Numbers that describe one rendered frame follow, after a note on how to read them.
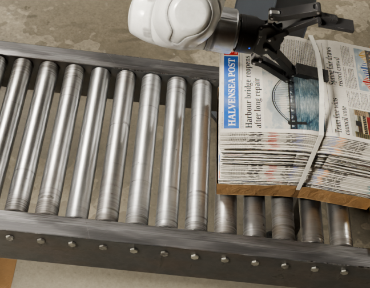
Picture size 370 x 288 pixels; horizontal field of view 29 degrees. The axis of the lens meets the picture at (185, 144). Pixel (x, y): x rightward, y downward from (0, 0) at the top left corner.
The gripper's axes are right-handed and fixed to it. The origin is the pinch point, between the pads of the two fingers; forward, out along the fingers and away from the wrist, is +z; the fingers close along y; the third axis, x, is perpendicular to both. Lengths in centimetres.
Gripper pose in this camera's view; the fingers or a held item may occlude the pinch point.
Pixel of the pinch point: (334, 50)
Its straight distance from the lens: 147.1
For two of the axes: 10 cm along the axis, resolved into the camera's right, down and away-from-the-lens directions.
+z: 9.8, 1.6, 1.2
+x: -0.5, 7.9, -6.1
